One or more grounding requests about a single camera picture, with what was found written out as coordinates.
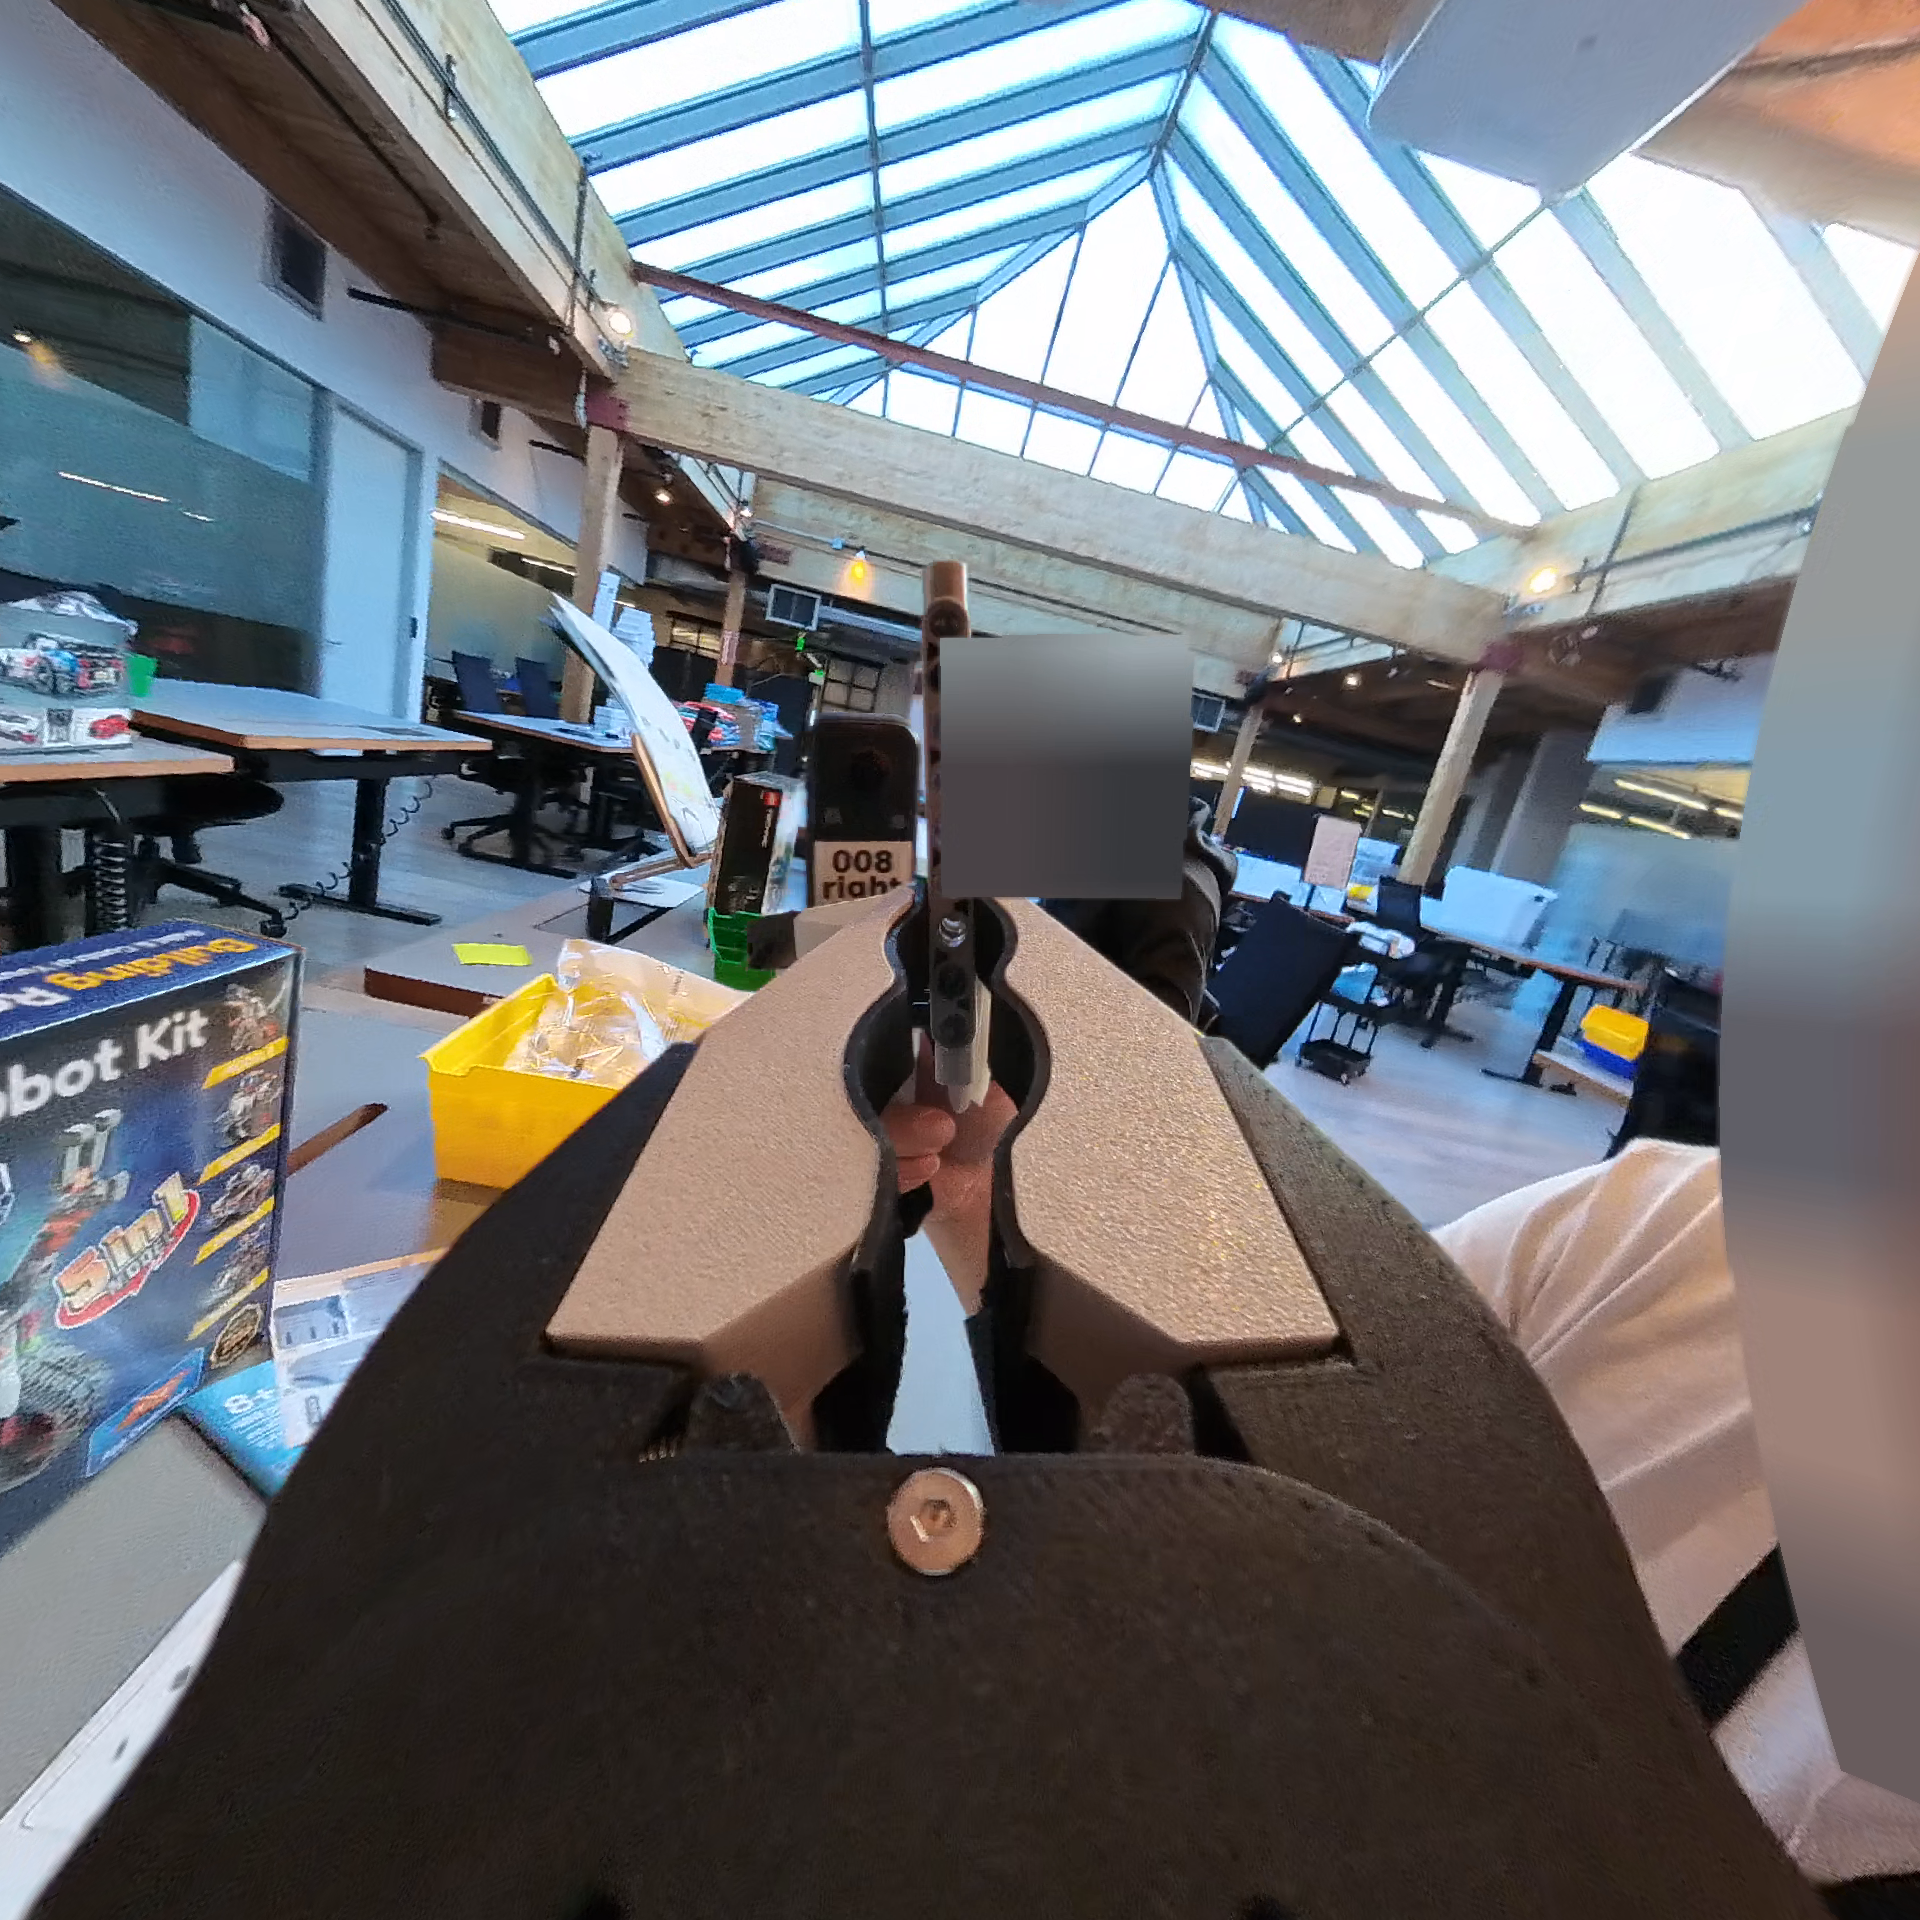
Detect grey perforated toy beam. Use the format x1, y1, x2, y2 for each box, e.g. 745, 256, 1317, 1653
920, 563, 995, 1116

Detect black cart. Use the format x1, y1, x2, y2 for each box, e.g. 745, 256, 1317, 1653
1297, 984, 1389, 1087

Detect black mesh office chair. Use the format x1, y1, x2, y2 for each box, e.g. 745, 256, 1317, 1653
1207, 896, 1361, 1071

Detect brown wooden stick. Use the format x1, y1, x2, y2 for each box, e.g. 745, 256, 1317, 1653
287, 1101, 394, 1177

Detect person's white shirt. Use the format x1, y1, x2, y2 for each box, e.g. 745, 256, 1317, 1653
1671, 1559, 1920, 1883

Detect black product box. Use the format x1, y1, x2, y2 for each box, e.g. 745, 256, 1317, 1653
704, 772, 807, 916

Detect wood edged standing desk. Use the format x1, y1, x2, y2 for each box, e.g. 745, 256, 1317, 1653
133, 679, 490, 924

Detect toy car boxes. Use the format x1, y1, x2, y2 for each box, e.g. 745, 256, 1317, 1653
0, 591, 137, 753

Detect person's right hand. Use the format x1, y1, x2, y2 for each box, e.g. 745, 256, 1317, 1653
884, 1079, 1024, 1307

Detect white overhead panel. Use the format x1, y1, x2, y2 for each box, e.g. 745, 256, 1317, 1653
1367, 0, 1809, 196

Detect brown edged table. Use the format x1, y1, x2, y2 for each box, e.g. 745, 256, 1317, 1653
363, 879, 722, 1020

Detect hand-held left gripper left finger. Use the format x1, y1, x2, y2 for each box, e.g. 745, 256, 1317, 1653
544, 891, 922, 1451

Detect light grey desk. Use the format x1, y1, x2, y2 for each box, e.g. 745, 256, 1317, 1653
0, 984, 505, 1825

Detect white book stand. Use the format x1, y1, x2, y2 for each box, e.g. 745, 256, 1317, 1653
547, 595, 725, 904

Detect blue robot kit box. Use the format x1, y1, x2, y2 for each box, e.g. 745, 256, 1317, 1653
0, 920, 304, 1554

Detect blue printed leaflet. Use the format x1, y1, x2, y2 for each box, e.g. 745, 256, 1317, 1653
184, 1357, 308, 1498

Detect printed instruction booklet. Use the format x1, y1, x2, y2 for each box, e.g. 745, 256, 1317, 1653
269, 1258, 444, 1449

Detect yellow bin with plastic bags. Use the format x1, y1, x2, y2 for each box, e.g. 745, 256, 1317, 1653
421, 972, 722, 1192

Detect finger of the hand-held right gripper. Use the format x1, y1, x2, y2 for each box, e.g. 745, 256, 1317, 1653
745, 904, 864, 972

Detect black strap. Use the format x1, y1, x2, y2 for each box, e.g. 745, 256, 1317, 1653
1677, 1552, 1802, 1729

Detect clear plastic bags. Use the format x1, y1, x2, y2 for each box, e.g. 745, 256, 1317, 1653
508, 939, 745, 1087

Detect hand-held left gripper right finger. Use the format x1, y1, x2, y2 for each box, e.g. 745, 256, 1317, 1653
979, 896, 1343, 1451

